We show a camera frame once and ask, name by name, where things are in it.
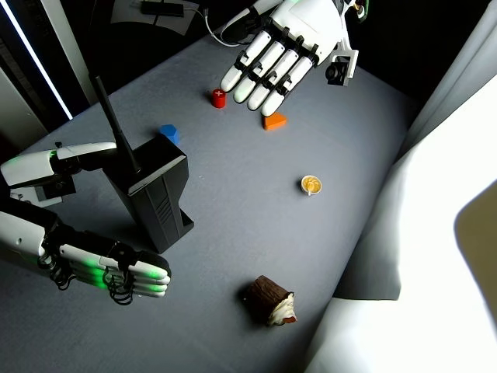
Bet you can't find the grey table cloth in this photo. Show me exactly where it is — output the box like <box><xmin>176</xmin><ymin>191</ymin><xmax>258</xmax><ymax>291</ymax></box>
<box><xmin>0</xmin><ymin>23</ymin><xmax>420</xmax><ymax>373</ymax></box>

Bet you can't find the toy chocolate cupcake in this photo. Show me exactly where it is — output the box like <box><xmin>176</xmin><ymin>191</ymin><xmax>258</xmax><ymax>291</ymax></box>
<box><xmin>243</xmin><ymin>274</ymin><xmax>299</xmax><ymax>327</ymax></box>

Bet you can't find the black flat device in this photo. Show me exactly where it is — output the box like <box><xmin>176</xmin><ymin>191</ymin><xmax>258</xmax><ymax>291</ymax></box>
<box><xmin>140</xmin><ymin>0</ymin><xmax>186</xmax><ymax>19</ymax></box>

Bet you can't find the white post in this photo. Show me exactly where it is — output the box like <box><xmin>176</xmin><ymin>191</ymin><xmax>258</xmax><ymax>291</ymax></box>
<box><xmin>40</xmin><ymin>0</ymin><xmax>100</xmax><ymax>106</ymax></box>

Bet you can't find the white paper sheet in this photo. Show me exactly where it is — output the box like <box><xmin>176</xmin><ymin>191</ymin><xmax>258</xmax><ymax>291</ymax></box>
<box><xmin>110</xmin><ymin>0</ymin><xmax>203</xmax><ymax>36</ymax></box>

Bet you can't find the white side panel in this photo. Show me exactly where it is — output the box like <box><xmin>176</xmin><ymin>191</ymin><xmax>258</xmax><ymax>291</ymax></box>
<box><xmin>0</xmin><ymin>65</ymin><xmax>50</xmax><ymax>147</ymax></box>

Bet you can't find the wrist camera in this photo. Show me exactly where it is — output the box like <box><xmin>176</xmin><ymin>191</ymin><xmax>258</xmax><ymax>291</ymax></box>
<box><xmin>9</xmin><ymin>176</ymin><xmax>77</xmax><ymax>207</ymax></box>
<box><xmin>325</xmin><ymin>48</ymin><xmax>360</xmax><ymax>87</ymax></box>

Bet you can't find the toy bowl of orange soup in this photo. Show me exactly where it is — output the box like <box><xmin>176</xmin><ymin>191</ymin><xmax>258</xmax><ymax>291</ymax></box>
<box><xmin>301</xmin><ymin>175</ymin><xmax>323</xmax><ymax>197</ymax></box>

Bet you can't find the white cable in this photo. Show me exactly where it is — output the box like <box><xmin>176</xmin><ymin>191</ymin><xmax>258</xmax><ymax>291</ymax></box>
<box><xmin>202</xmin><ymin>9</ymin><xmax>249</xmax><ymax>50</ymax></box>

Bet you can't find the white backdrop sheet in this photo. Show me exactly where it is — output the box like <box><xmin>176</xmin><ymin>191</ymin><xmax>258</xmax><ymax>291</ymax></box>
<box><xmin>304</xmin><ymin>0</ymin><xmax>497</xmax><ymax>373</ymax></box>

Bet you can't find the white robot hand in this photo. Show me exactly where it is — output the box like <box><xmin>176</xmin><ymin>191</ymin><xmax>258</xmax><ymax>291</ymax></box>
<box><xmin>219</xmin><ymin>0</ymin><xmax>353</xmax><ymax>117</ymax></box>
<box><xmin>0</xmin><ymin>141</ymin><xmax>172</xmax><ymax>306</ymax></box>

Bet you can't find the blue hexagon block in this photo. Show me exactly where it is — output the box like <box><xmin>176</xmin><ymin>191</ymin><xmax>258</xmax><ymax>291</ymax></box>
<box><xmin>158</xmin><ymin>124</ymin><xmax>181</xmax><ymax>147</ymax></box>

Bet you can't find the beige rounded board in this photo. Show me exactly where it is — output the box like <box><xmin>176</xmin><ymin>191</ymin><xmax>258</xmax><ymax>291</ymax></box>
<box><xmin>454</xmin><ymin>180</ymin><xmax>497</xmax><ymax>308</ymax></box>

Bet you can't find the white light strip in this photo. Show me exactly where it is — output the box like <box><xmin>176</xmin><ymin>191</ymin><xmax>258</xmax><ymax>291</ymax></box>
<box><xmin>0</xmin><ymin>0</ymin><xmax>75</xmax><ymax>121</ymax></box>

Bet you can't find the orange triangle block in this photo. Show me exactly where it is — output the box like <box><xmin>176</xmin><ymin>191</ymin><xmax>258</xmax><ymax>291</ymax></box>
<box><xmin>262</xmin><ymin>111</ymin><xmax>288</xmax><ymax>131</ymax></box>

